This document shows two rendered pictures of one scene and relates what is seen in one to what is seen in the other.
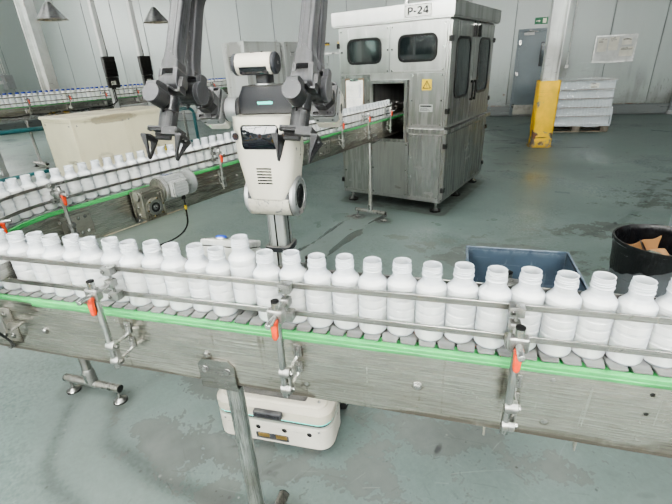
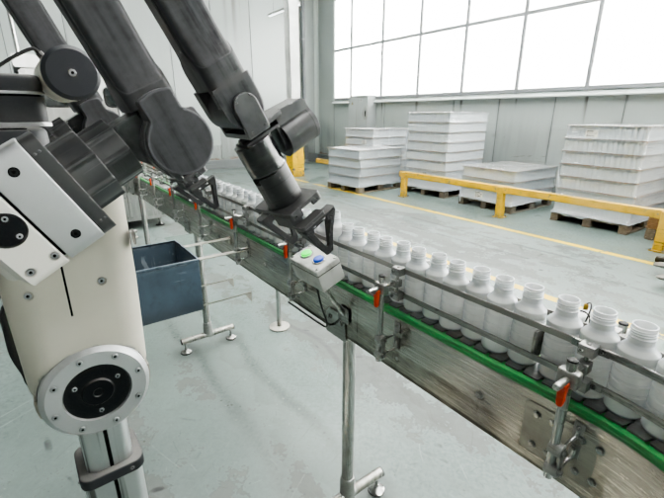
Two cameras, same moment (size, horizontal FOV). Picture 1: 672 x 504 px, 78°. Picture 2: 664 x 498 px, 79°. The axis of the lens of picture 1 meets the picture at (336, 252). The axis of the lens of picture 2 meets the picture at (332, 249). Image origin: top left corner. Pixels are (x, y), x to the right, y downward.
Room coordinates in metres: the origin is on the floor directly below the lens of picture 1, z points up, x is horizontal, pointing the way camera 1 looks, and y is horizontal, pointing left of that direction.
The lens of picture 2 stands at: (1.84, 0.96, 1.49)
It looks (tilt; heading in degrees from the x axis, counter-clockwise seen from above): 18 degrees down; 217
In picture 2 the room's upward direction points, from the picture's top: straight up
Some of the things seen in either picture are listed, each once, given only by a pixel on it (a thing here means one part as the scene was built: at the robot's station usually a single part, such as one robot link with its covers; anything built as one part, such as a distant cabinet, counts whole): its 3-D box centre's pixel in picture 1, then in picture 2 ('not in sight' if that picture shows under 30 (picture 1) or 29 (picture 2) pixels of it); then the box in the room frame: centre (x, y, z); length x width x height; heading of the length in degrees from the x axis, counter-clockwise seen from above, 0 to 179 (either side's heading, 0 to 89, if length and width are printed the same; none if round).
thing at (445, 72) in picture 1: (417, 108); not in sight; (5.16, -1.06, 1.00); 1.60 x 1.30 x 2.00; 146
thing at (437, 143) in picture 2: not in sight; (444, 152); (-5.99, -2.20, 0.76); 1.25 x 1.03 x 1.52; 165
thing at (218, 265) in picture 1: (221, 280); (347, 249); (0.85, 0.27, 1.08); 0.06 x 0.06 x 0.17
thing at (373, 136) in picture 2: not in sight; (376, 154); (-6.51, -4.05, 0.59); 1.25 x 1.03 x 1.17; 163
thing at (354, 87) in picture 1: (354, 94); not in sight; (4.75, -0.28, 1.22); 0.23 x 0.04 x 0.32; 56
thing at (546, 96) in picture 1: (543, 113); not in sight; (7.58, -3.79, 0.55); 0.40 x 0.40 x 1.10; 74
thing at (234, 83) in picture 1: (258, 106); not in sight; (7.09, 1.14, 0.96); 0.82 x 0.50 x 1.91; 146
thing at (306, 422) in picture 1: (293, 361); not in sight; (1.60, 0.23, 0.24); 0.68 x 0.53 x 0.41; 165
